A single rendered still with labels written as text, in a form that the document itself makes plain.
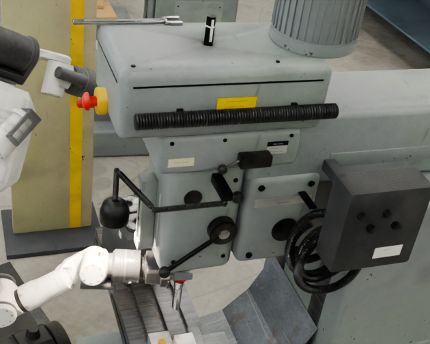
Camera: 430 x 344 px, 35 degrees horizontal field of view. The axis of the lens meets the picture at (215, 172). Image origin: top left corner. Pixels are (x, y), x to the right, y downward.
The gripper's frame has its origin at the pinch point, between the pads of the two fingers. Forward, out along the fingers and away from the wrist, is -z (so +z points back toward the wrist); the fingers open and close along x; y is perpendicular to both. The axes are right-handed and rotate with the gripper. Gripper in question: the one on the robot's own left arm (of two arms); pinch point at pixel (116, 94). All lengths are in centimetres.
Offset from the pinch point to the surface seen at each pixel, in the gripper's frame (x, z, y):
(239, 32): 67, 23, 13
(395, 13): -183, -466, 195
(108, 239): -3.0, -12.6, -45.9
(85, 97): 52, 49, -10
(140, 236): 46, 19, -38
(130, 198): 1.4, -13.9, -31.4
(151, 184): 52, 25, -25
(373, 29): -208, -471, 180
